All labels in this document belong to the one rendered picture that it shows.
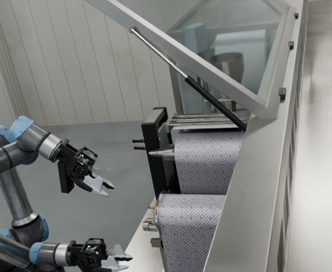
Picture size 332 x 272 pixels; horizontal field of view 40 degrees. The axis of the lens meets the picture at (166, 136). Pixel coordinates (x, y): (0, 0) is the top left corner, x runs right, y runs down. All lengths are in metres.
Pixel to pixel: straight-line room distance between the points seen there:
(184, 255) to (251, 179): 0.71
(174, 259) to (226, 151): 0.38
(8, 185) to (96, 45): 3.63
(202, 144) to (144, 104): 3.96
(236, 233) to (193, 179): 0.92
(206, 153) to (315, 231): 0.60
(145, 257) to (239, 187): 1.15
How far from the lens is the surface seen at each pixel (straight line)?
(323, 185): 1.18
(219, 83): 1.01
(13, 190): 1.97
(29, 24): 5.72
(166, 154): 1.62
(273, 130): 0.97
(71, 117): 5.89
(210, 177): 1.57
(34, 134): 1.46
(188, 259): 1.48
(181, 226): 1.40
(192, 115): 1.62
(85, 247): 1.58
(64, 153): 1.44
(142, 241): 1.97
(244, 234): 0.68
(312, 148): 1.35
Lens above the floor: 2.07
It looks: 24 degrees down
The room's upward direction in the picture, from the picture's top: 10 degrees counter-clockwise
